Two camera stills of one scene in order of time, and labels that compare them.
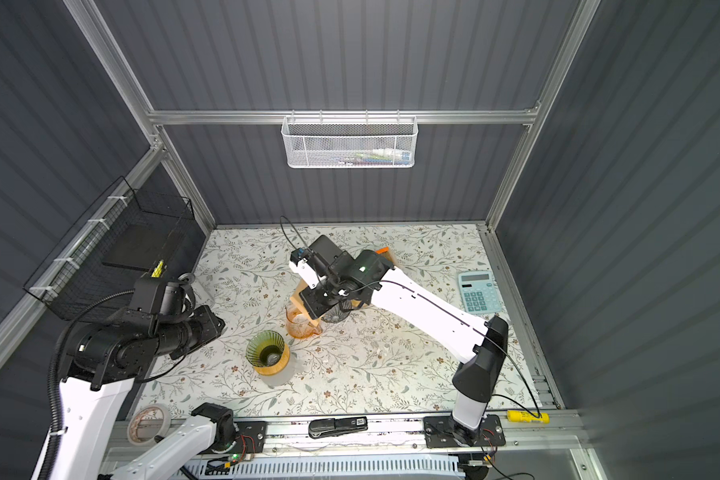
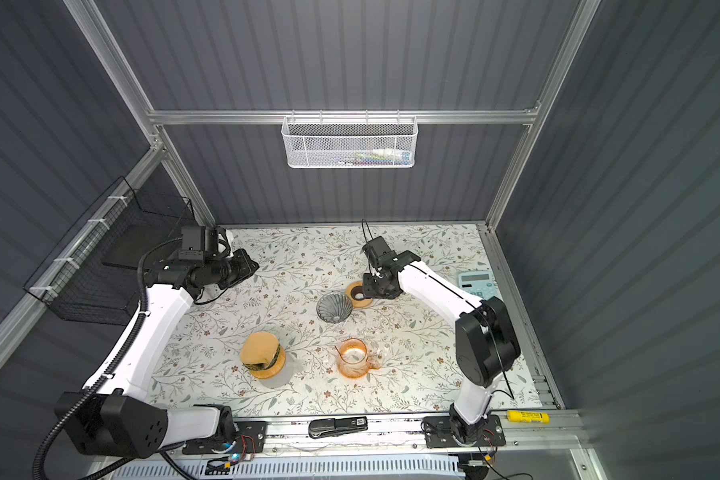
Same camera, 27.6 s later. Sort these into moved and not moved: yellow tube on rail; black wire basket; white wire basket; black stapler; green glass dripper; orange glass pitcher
Moved: orange glass pitcher; green glass dripper
Not moved: yellow tube on rail; white wire basket; black wire basket; black stapler
